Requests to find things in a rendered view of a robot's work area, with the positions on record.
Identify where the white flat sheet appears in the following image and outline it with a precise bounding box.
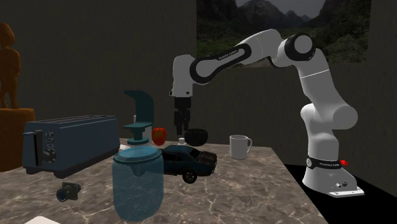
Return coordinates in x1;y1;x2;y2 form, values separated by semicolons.
24;216;56;224

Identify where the white mug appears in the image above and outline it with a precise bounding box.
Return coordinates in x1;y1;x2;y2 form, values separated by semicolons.
229;134;253;160

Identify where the small black cylinder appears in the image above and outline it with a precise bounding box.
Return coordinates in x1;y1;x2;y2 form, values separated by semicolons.
56;181;82;203

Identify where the brown figure on pedestal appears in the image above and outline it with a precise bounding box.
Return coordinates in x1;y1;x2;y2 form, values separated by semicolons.
0;22;36;173

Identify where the black bowl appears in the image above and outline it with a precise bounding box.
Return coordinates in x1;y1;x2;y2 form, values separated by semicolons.
184;128;209;148

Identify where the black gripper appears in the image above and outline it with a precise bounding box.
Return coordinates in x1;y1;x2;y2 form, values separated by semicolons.
174;96;192;136

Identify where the dark blue toaster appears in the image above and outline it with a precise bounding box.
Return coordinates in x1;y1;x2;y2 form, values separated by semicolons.
22;115;121;179

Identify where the teal curved stand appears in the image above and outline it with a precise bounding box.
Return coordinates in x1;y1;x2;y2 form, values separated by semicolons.
122;90;155;146

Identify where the blue glass jar with lid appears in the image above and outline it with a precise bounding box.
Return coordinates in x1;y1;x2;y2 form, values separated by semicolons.
112;146;165;223

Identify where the red apple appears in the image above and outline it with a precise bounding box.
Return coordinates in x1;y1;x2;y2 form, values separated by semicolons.
151;127;168;146

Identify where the mountain landscape wall picture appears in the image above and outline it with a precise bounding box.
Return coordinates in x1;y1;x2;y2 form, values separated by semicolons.
196;0;372;67

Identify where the dark blue toy car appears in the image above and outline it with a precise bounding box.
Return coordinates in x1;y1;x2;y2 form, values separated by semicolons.
158;144;218;185

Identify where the black robot stand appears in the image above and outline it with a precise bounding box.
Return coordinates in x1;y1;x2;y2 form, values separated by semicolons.
283;164;397;224

